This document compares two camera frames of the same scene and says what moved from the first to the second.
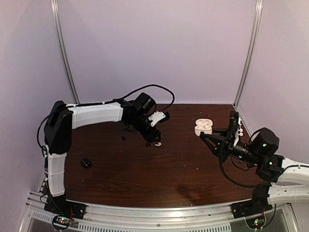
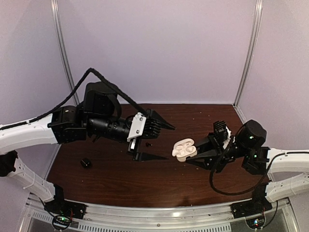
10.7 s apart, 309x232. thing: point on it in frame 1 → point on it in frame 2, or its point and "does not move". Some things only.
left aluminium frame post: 55,4 does not move
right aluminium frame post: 252,51 does not move
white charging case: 203,125 → 184,149
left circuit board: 60,222 does not move
